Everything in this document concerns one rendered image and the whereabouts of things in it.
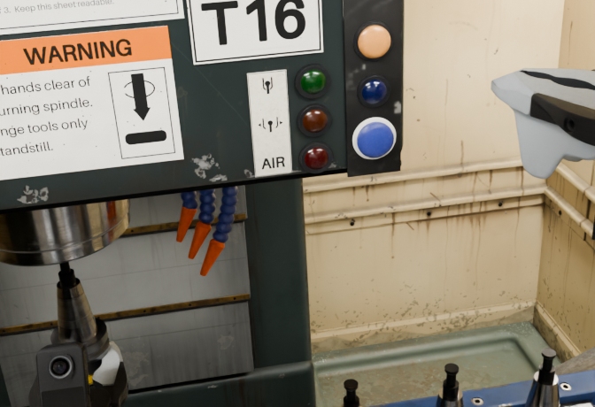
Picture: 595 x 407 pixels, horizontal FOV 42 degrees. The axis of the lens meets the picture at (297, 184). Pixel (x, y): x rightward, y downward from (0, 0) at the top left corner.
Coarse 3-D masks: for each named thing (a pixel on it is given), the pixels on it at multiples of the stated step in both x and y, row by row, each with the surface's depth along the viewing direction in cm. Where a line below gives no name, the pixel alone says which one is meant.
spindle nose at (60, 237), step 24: (0, 216) 75; (24, 216) 74; (48, 216) 75; (72, 216) 76; (96, 216) 77; (120, 216) 81; (0, 240) 76; (24, 240) 75; (48, 240) 76; (72, 240) 76; (96, 240) 78; (24, 264) 77; (48, 264) 77
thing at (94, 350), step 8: (96, 320) 92; (56, 328) 91; (104, 328) 90; (56, 336) 89; (96, 336) 89; (104, 336) 89; (88, 344) 88; (96, 344) 88; (104, 344) 90; (88, 352) 88; (96, 352) 89; (104, 352) 90; (88, 360) 89; (96, 360) 89
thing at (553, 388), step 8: (536, 376) 87; (536, 384) 86; (544, 384) 85; (552, 384) 85; (536, 392) 86; (544, 392) 85; (552, 392) 85; (528, 400) 88; (536, 400) 86; (544, 400) 86; (552, 400) 86
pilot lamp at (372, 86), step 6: (366, 84) 61; (372, 84) 61; (378, 84) 61; (384, 84) 61; (366, 90) 61; (372, 90) 61; (378, 90) 61; (384, 90) 61; (366, 96) 61; (372, 96) 61; (378, 96) 61; (384, 96) 61; (372, 102) 61; (378, 102) 61
